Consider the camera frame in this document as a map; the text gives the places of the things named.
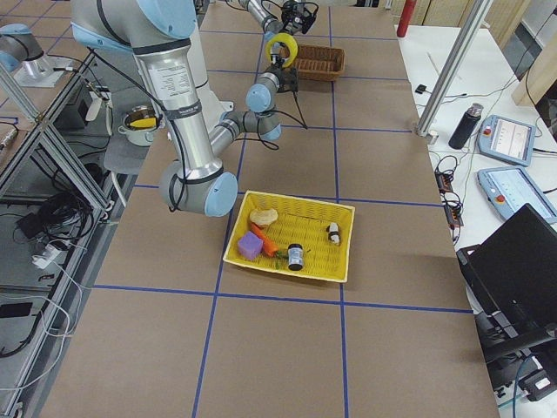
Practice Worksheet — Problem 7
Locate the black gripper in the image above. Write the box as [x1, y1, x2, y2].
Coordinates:
[281, 1, 318, 35]
[270, 54, 299, 93]

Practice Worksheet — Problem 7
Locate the yellow clear tape roll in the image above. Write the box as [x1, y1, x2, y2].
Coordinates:
[265, 32, 299, 68]

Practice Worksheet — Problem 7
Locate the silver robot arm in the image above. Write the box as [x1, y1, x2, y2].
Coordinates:
[225, 0, 319, 35]

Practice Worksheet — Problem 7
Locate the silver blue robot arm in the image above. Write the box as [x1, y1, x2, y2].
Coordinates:
[70, 1, 298, 217]

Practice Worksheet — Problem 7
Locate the brown wicker basket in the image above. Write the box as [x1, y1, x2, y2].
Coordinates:
[293, 44, 346, 82]

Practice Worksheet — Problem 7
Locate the yellow woven plastic basket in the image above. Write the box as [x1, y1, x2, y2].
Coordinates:
[223, 191, 355, 283]

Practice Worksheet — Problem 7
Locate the red fire extinguisher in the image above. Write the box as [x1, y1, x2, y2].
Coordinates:
[397, 0, 417, 38]

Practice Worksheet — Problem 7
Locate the small black device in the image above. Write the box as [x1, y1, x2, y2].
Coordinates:
[415, 84, 427, 94]

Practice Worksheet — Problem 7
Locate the toy croissant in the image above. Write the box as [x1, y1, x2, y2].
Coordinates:
[249, 208, 279, 229]

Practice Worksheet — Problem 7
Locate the toy panda figure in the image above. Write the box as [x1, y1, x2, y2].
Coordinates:
[326, 222, 341, 246]

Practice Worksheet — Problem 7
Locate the purple foam block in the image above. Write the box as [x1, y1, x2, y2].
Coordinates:
[237, 231, 264, 261]

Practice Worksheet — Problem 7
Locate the orange toy carrot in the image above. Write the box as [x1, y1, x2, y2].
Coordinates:
[250, 223, 288, 268]

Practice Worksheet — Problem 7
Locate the black water bottle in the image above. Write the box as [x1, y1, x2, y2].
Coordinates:
[448, 103, 484, 150]

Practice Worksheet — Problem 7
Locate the small black labelled jar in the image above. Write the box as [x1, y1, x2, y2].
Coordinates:
[287, 243, 304, 271]

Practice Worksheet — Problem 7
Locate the upper teach pendant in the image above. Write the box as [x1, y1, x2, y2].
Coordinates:
[477, 115, 536, 167]

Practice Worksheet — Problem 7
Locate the teach pendant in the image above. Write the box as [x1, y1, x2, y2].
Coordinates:
[477, 115, 536, 167]
[477, 166, 556, 224]

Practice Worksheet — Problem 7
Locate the lower teach pendant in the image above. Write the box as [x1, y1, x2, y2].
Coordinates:
[477, 166, 556, 224]

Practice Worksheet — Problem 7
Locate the black laptop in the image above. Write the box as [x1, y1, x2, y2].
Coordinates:
[457, 204, 556, 369]

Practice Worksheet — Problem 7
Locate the aluminium frame post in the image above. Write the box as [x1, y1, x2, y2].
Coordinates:
[415, 0, 493, 145]

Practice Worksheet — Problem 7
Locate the aluminium frame side table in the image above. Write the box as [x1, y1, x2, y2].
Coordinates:
[0, 64, 114, 418]

